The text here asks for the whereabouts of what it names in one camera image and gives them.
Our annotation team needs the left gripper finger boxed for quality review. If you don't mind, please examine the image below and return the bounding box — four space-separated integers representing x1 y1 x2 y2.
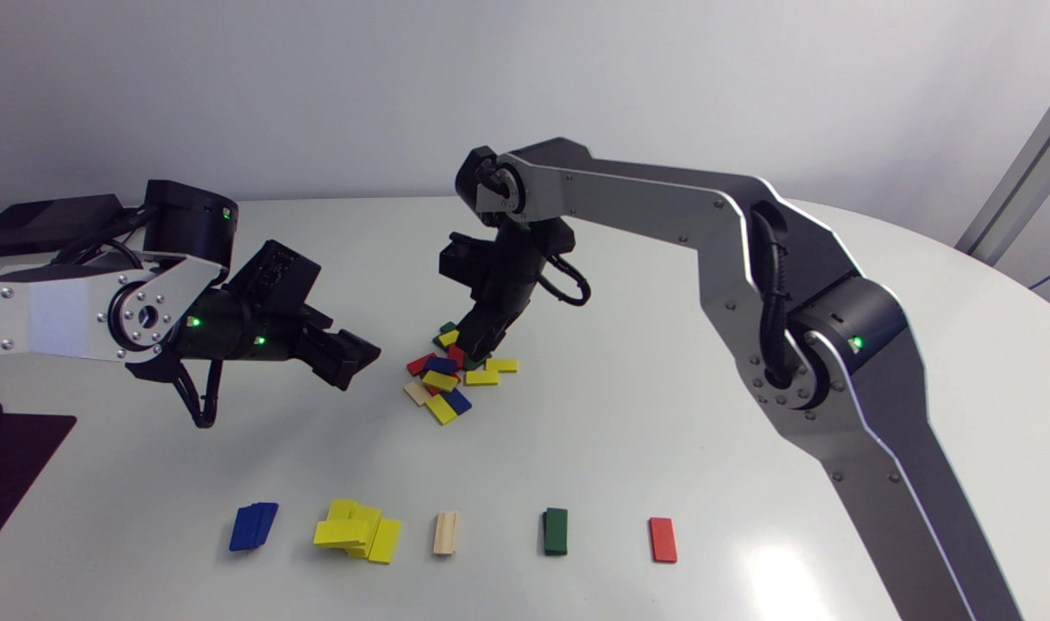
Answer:
312 348 358 392
319 329 382 373

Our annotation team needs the pile of yellow wooden blocks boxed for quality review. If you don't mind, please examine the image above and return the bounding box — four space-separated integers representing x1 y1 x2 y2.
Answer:
326 498 384 558

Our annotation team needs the pile of blue wooden blocks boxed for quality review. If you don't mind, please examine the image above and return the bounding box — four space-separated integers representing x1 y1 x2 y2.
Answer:
229 502 280 553

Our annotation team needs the pile of natural wooden blocks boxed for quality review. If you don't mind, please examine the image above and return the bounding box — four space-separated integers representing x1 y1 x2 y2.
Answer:
431 511 460 557

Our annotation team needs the pile of green wooden blocks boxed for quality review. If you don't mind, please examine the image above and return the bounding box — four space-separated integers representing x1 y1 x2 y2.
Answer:
542 507 569 556

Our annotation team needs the black power brick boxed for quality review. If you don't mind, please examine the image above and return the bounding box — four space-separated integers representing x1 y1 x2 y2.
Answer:
0 194 125 258

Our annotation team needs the dark mat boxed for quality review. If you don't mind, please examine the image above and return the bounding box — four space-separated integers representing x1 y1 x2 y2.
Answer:
0 412 78 572

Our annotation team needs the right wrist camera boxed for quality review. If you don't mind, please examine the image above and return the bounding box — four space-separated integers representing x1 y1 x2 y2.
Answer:
439 232 494 303

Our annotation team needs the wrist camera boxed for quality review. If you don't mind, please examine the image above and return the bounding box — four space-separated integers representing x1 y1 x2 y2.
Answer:
439 232 494 303
226 240 324 322

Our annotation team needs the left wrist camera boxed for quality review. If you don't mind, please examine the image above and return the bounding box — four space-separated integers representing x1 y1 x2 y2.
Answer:
226 240 324 322

